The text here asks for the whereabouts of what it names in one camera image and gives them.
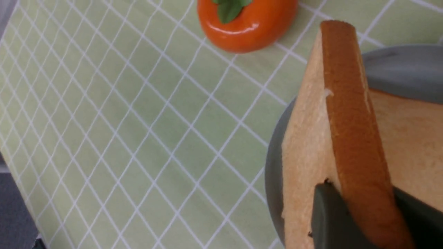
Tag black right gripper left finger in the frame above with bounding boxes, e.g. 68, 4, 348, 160
310, 179, 377, 249

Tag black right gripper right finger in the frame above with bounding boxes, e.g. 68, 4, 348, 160
394, 187, 443, 249

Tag toast slice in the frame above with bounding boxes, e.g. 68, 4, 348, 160
370, 90, 443, 211
282, 20, 416, 249

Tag light blue round plate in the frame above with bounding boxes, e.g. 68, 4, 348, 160
264, 45, 442, 243

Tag orange persimmon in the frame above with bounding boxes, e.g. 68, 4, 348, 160
197, 0, 298, 54

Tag green checkered tablecloth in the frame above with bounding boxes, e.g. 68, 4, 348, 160
1, 0, 443, 249

